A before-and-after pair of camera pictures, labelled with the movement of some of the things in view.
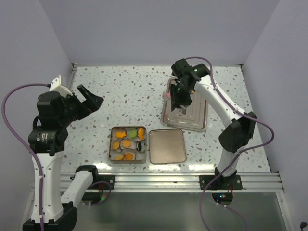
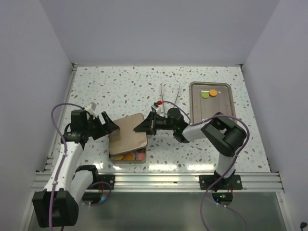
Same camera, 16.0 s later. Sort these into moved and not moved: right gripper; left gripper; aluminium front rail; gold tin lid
Moved: right gripper; left gripper; gold tin lid
Not moved: aluminium front rail
